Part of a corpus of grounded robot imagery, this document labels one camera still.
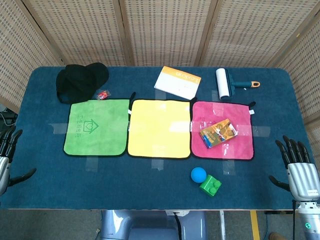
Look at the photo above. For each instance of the metal table leg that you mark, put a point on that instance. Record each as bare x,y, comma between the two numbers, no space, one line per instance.
222,225

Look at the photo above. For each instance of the blue-grey robot torso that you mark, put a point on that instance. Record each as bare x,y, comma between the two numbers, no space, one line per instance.
117,225

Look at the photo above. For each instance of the orange snack packet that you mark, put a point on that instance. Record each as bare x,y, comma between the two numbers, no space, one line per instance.
218,133

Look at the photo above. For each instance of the yellow floor tape strip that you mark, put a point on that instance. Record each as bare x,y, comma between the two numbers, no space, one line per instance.
255,225

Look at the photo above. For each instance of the yellow cloth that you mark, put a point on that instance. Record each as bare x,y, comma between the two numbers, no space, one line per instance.
157,125

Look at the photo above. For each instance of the green cloth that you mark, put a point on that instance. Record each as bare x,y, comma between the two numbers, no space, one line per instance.
100,140

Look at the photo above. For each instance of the brown shoe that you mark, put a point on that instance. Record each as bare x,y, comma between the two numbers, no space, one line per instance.
276,236

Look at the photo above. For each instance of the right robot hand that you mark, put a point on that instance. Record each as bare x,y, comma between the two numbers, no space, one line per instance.
303,180

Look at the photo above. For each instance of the blue felt table cover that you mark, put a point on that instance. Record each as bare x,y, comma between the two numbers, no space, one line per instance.
150,185

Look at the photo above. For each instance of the pink cloth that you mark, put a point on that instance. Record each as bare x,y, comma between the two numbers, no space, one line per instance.
241,150

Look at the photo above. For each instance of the black baseball cap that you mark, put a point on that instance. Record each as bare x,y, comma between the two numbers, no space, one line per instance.
75,82

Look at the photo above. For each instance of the blue ball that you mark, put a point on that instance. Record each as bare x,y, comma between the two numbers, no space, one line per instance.
198,174

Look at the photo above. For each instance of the white and orange booklet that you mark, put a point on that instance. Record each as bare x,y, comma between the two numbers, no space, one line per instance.
175,85

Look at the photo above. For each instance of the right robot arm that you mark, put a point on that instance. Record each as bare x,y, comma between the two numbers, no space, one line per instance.
308,225

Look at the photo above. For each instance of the green toy building block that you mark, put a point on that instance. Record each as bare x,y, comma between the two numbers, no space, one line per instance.
208,186

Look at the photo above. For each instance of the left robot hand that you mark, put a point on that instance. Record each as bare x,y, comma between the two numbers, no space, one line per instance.
3,170

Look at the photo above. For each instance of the small red candy wrapper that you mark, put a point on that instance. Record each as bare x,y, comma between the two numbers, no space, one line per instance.
102,95

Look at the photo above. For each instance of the clear adhesive tape strip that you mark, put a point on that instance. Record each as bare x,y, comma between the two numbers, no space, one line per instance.
193,126
58,128
262,131
157,163
161,94
91,164
228,167
215,95

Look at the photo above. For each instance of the woven bamboo screen panel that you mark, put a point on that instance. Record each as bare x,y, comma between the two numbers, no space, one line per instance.
80,30
307,75
15,62
250,30
167,30

